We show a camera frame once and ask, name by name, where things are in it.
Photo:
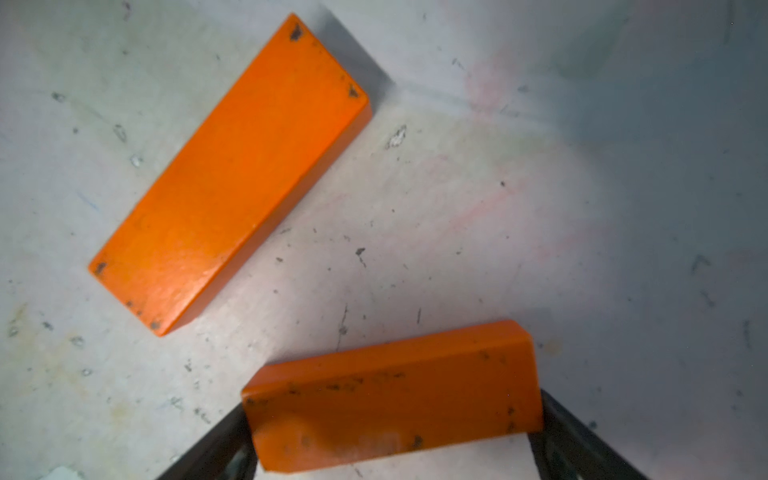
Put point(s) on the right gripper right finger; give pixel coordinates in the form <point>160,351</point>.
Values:
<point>567,449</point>

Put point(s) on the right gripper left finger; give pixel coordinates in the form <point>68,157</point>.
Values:
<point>225,452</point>

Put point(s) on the orange block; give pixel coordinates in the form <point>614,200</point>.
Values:
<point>436,390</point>
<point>287,118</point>

